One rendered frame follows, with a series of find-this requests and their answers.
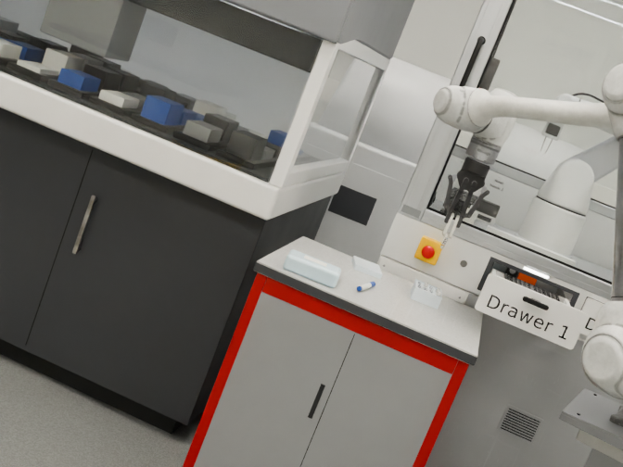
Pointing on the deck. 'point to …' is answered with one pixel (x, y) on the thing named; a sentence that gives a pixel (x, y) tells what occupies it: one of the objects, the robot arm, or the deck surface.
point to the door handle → (472, 60)
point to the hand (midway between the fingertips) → (451, 225)
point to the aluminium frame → (492, 12)
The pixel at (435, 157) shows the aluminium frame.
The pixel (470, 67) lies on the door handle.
